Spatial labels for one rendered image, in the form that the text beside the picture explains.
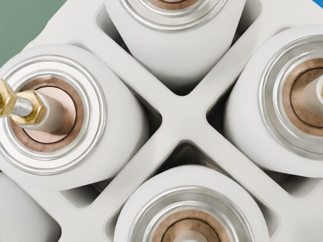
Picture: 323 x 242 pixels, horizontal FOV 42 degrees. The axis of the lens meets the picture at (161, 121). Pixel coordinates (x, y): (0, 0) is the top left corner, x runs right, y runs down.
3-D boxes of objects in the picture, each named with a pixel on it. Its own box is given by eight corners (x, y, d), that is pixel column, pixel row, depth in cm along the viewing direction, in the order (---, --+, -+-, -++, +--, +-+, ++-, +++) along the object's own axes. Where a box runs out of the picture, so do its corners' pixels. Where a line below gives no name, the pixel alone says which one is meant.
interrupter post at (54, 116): (41, 90, 27) (19, 80, 24) (74, 105, 27) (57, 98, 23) (24, 124, 27) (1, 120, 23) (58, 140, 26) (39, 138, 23)
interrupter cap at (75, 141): (22, 38, 27) (18, 35, 27) (128, 85, 26) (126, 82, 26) (-29, 145, 27) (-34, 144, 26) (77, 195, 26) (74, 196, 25)
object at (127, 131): (85, 72, 45) (14, 16, 27) (167, 109, 44) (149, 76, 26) (46, 154, 45) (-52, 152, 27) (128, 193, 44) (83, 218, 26)
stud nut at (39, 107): (23, 87, 24) (17, 84, 23) (50, 99, 23) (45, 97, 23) (8, 119, 23) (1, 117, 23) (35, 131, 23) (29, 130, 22)
